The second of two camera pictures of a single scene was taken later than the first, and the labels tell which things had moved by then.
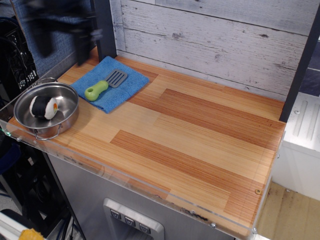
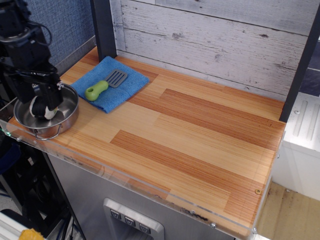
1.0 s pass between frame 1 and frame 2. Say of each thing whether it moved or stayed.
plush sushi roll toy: stayed
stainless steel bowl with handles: stayed
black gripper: moved
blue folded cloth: stayed
